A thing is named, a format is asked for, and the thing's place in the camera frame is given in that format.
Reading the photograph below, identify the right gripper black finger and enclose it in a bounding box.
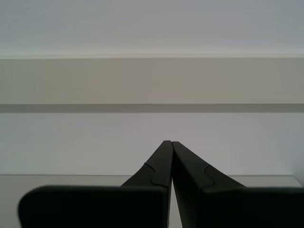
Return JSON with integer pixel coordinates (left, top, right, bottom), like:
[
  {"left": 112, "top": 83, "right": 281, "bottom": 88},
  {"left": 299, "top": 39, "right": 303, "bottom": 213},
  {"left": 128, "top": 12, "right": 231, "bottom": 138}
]
[
  {"left": 171, "top": 141, "right": 304, "bottom": 228},
  {"left": 18, "top": 140, "right": 172, "bottom": 228}
]

